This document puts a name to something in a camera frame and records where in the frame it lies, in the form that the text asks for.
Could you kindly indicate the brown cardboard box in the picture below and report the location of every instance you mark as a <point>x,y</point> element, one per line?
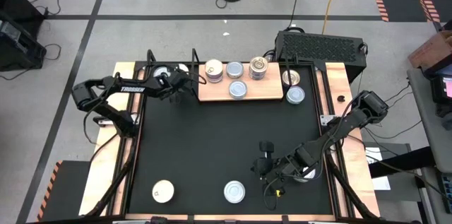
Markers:
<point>431,51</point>

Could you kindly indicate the green label tuna can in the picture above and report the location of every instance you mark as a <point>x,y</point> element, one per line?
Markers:
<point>237,89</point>
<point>234,192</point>
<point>234,69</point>

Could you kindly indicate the cream lid seafood can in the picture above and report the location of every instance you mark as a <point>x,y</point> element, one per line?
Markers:
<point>162,191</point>

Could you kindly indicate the white paper sheet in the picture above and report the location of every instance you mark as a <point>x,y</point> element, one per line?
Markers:
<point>381,181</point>

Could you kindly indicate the black power strip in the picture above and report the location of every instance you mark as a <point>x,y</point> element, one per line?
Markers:
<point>446,188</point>

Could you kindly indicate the gold lid seafood can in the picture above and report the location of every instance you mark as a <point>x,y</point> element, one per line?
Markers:
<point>295,79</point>
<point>258,77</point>
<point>258,64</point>

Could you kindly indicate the grey side table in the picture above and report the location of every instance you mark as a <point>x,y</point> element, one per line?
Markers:
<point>427,128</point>

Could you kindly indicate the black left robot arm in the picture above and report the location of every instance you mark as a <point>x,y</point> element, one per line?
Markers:
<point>132,89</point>

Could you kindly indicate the tablet with pink screen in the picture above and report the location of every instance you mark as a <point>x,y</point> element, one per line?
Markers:
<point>441,89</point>

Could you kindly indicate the black table mat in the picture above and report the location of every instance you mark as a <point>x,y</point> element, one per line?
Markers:
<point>212,139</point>

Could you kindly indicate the black aluminium rig frame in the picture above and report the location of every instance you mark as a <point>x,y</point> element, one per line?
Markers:
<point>113,183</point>

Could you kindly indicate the silver metal bracket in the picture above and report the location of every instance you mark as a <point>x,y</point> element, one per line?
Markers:
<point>102,121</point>
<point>325,119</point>

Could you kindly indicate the blue label salmon can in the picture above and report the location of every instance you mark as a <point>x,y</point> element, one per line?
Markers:
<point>160,72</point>
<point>214,80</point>
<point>183,68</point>
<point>214,67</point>

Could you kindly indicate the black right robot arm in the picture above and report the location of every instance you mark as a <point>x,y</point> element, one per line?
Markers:
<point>346,125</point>

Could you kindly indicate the black flat bar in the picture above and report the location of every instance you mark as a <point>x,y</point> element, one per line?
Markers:
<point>406,162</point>

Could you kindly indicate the black equipment case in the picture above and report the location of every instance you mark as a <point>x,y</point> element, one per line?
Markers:
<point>17,51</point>

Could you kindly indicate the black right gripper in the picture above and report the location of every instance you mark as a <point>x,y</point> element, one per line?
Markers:
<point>284,169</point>

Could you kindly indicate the black crate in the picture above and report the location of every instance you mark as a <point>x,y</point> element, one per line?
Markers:
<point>17,1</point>

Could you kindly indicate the wooden shelf with black frames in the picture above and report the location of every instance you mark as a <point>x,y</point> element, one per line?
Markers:
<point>268,89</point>

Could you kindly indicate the black computer tower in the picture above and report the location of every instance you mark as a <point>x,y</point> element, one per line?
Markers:
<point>318,47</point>

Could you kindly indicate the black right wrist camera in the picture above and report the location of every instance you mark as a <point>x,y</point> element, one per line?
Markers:
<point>267,147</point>

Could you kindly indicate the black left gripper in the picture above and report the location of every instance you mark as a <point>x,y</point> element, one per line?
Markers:
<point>173,82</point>

